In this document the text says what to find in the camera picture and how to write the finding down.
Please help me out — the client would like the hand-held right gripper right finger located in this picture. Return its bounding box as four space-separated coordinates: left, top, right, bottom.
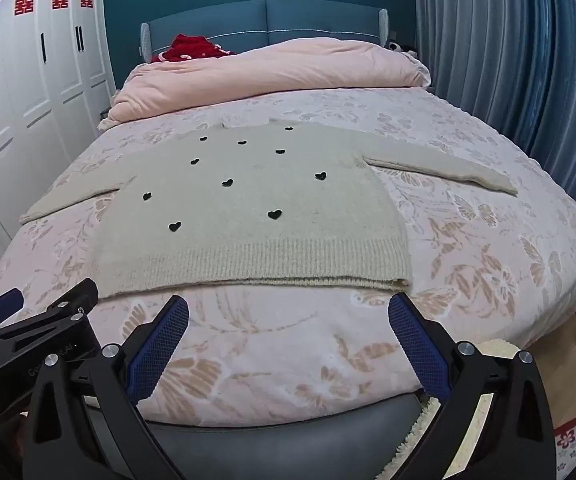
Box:
388 292 557 480

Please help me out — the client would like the white wardrobe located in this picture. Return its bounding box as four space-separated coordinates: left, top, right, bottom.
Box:
0 0 117 306

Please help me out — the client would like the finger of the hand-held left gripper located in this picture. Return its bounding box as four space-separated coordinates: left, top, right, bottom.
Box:
28 278 100 333
0 287 25 323

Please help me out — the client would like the grey bed frame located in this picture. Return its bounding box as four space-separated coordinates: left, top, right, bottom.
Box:
140 392 430 480

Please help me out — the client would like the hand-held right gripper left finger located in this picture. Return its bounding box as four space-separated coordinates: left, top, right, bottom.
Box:
22 295 190 480

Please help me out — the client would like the pink duvet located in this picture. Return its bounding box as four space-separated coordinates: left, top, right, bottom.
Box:
99 38 432 129

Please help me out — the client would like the blue upholstered headboard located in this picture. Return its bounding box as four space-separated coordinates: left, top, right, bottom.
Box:
139 0 392 63

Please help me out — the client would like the red cloth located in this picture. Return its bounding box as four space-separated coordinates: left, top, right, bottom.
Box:
150 33 236 64

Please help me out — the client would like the beige sweater with black hearts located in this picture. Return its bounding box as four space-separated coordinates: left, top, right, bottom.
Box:
19 119 519 300

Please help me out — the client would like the bed with pink floral bedspread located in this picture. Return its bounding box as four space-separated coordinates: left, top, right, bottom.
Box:
0 87 576 428

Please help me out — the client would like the blue-grey curtain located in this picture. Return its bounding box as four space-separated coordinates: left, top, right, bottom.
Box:
410 0 576 322

